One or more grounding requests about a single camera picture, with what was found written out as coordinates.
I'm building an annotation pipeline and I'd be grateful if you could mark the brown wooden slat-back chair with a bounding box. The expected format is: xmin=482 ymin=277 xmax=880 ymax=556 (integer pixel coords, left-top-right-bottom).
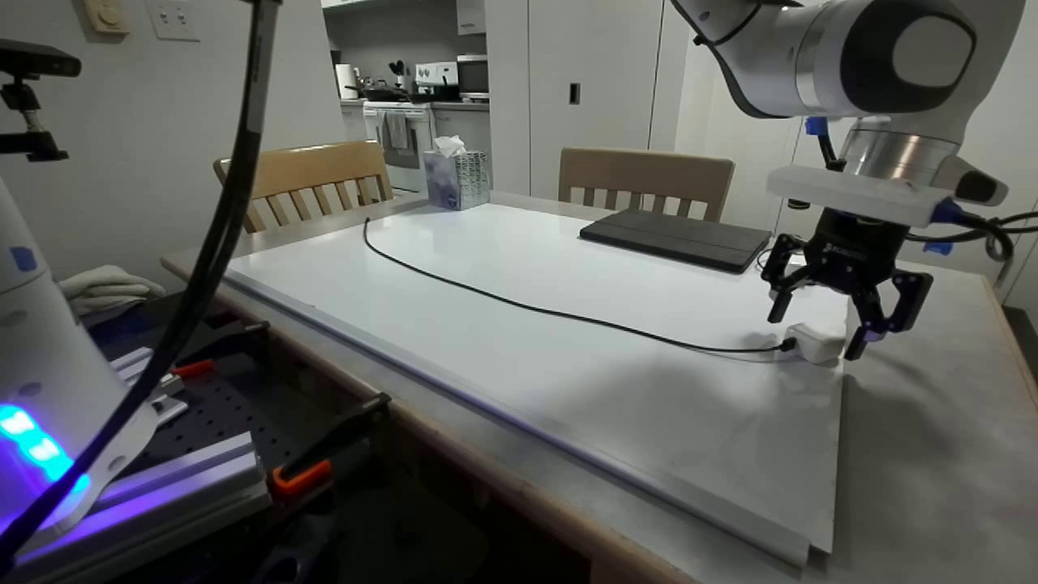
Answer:
xmin=553 ymin=145 xmax=739 ymax=226

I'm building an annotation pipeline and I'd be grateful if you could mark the white wall light switch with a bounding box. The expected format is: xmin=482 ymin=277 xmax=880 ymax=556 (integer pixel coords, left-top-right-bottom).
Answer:
xmin=150 ymin=0 xmax=204 ymax=47

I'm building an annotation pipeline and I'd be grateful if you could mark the black camera on mount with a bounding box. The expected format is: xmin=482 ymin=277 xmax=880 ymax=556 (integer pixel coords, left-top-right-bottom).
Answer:
xmin=0 ymin=38 xmax=83 ymax=167

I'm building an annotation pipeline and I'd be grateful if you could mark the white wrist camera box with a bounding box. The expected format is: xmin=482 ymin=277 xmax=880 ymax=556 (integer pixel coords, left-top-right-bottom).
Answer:
xmin=763 ymin=160 xmax=1011 ymax=226

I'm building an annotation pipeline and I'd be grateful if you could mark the red handled clamp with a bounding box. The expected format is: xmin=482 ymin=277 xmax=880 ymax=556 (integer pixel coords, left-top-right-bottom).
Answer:
xmin=160 ymin=353 xmax=221 ymax=382

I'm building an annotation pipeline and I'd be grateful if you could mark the white kitchen stove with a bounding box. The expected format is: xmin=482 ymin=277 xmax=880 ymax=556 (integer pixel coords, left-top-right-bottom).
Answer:
xmin=361 ymin=94 xmax=441 ymax=197

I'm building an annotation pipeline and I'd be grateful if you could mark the white charger brick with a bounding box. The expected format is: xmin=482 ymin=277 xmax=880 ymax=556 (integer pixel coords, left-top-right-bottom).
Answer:
xmin=783 ymin=321 xmax=848 ymax=368

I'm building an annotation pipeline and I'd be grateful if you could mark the white board mat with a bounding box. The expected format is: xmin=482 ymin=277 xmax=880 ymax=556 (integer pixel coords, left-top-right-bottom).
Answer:
xmin=208 ymin=202 xmax=855 ymax=571

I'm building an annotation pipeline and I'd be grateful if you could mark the beige wall thermostat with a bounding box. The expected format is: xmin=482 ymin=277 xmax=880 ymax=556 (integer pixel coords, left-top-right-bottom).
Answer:
xmin=73 ymin=0 xmax=134 ymax=41

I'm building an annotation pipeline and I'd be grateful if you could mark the purple tissue box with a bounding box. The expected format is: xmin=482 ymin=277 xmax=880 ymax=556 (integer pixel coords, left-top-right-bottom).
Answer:
xmin=420 ymin=134 xmax=496 ymax=211

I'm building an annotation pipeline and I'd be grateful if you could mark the black charger cable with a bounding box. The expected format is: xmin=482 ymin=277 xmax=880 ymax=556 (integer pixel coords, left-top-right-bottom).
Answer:
xmin=357 ymin=214 xmax=803 ymax=357

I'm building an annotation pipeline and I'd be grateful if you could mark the light wooden slat-back chair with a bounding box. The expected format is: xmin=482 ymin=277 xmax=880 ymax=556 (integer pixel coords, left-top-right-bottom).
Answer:
xmin=210 ymin=140 xmax=397 ymax=236

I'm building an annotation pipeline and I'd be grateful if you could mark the white folded cloth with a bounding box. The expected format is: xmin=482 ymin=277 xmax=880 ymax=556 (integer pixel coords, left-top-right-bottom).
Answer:
xmin=59 ymin=263 xmax=166 ymax=326

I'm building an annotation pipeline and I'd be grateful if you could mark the silver aluminium rail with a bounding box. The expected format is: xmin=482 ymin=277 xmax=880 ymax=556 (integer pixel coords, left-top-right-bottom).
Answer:
xmin=0 ymin=433 xmax=270 ymax=578

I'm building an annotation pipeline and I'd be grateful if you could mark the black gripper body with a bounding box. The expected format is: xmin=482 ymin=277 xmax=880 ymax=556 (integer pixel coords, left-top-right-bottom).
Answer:
xmin=801 ymin=208 xmax=910 ymax=293

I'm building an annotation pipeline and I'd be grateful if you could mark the black closed laptop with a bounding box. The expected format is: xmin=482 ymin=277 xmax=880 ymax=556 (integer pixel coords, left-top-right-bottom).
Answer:
xmin=577 ymin=208 xmax=776 ymax=277

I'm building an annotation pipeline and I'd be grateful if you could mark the orange handled bar clamp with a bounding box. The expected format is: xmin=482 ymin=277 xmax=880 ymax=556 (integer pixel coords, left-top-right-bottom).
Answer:
xmin=264 ymin=388 xmax=395 ymax=512

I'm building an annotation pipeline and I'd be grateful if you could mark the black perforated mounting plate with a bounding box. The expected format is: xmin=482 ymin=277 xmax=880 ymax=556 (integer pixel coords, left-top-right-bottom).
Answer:
xmin=83 ymin=287 xmax=382 ymax=524

